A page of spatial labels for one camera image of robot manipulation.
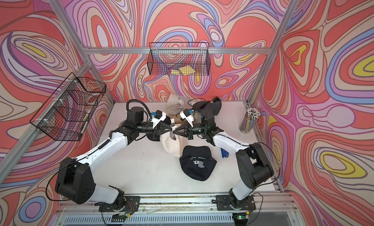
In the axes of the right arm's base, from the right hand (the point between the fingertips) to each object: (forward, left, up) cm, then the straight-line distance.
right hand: (175, 135), depth 75 cm
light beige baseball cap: (+43, +2, -20) cm, 47 cm away
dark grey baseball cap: (+33, -28, -12) cm, 45 cm away
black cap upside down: (-6, -12, -22) cm, 25 cm away
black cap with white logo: (-1, +12, +1) cm, 12 cm away
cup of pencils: (+15, -46, -8) cm, 49 cm away
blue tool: (-2, -29, -20) cm, 35 cm away
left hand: (+2, +1, +3) cm, 4 cm away
